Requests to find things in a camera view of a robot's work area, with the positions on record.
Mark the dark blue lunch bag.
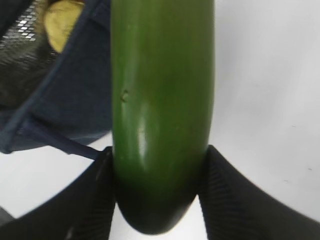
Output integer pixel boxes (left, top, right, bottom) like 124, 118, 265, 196
0, 0, 112, 160

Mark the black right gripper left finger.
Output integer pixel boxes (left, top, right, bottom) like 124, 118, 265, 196
0, 147, 115, 240

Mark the yellow pear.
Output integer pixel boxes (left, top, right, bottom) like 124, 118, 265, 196
44, 0, 85, 53

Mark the green cucumber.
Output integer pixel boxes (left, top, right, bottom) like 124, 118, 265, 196
110, 0, 215, 235

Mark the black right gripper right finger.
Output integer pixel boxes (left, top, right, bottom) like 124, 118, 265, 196
198, 145, 320, 240

